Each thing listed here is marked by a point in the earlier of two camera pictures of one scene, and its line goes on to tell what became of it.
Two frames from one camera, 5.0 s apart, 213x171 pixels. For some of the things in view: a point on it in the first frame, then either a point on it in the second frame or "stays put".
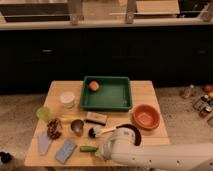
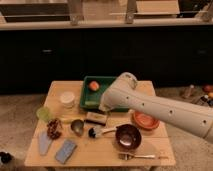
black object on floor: [5, 157] stays put
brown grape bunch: [54, 127] stays put
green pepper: [86, 148] to [92, 102]
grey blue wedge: [44, 141] stays put
